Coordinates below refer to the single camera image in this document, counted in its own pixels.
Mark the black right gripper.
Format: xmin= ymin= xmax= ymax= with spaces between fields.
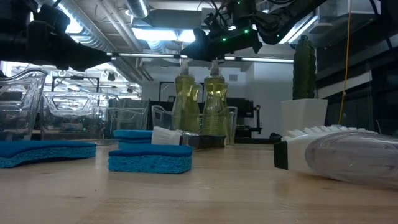
xmin=180 ymin=2 xmax=264 ymax=62

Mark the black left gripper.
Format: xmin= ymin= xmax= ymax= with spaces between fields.
xmin=26 ymin=3 xmax=113 ymax=72

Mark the white dish brush black handle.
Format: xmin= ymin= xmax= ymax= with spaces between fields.
xmin=273 ymin=124 xmax=398 ymax=189
xmin=151 ymin=126 xmax=227 ymax=150

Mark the blue kitchen sponge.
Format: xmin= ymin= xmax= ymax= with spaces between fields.
xmin=113 ymin=129 xmax=154 ymax=144
xmin=0 ymin=139 xmax=97 ymax=169
xmin=118 ymin=142 xmax=154 ymax=151
xmin=108 ymin=144 xmax=193 ymax=174

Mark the clear plastic bin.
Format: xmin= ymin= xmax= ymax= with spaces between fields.
xmin=42 ymin=91 xmax=150 ymax=139
xmin=0 ymin=68 xmax=48 ymax=141
xmin=151 ymin=105 xmax=239 ymax=146

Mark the long ceiling light bar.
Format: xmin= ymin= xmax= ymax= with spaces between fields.
xmin=107 ymin=52 xmax=295 ymax=64

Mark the black background desk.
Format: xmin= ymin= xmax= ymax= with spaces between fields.
xmin=226 ymin=96 xmax=264 ymax=139

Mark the green cactus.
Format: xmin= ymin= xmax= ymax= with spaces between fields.
xmin=292 ymin=34 xmax=317 ymax=100

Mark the silver air duct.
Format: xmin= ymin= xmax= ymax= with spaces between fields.
xmin=124 ymin=0 xmax=150 ymax=19

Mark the black aluminium table frame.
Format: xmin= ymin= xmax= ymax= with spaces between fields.
xmin=234 ymin=132 xmax=282 ymax=145

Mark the yellow cable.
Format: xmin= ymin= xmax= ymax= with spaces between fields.
xmin=338 ymin=0 xmax=352 ymax=125

